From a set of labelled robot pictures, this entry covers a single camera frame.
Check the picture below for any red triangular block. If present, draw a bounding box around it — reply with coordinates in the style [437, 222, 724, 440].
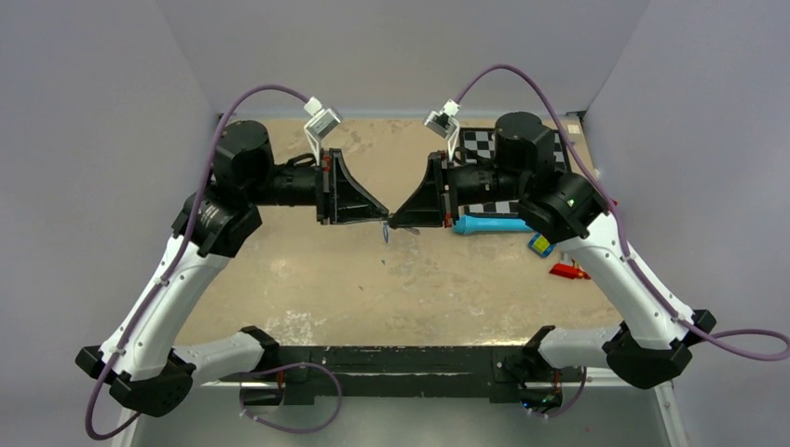
[550, 263, 591, 279]

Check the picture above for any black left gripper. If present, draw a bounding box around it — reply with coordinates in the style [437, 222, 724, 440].
[246, 147, 388, 224]

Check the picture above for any aluminium frame rail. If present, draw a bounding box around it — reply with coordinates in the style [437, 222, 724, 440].
[116, 368, 688, 446]

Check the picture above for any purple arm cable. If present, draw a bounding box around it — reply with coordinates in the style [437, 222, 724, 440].
[455, 63, 790, 362]
[85, 84, 310, 441]

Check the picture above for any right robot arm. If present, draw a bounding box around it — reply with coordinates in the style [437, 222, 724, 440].
[388, 112, 715, 389]

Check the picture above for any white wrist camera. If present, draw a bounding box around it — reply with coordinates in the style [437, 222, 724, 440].
[304, 97, 343, 160]
[424, 99, 460, 159]

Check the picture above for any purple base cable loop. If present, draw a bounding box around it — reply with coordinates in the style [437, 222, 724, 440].
[238, 361, 344, 434]

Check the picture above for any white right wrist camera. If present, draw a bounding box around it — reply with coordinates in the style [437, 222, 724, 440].
[424, 99, 460, 159]

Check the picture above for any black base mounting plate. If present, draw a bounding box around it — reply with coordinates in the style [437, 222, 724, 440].
[262, 345, 582, 405]

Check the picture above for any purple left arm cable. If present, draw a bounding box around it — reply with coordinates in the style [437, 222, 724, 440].
[85, 84, 310, 441]

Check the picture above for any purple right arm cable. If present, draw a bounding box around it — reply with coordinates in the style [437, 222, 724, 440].
[455, 63, 790, 362]

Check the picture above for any black white chessboard mat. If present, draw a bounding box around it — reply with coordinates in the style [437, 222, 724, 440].
[454, 127, 571, 218]

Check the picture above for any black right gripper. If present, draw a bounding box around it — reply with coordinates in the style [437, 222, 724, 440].
[390, 149, 526, 226]

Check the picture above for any light blue plastic cylinder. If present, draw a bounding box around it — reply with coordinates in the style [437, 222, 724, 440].
[452, 214, 533, 236]

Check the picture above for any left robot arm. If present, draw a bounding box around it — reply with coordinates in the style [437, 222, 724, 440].
[75, 120, 388, 417]

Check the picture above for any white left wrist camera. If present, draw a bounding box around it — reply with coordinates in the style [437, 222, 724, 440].
[304, 97, 343, 160]

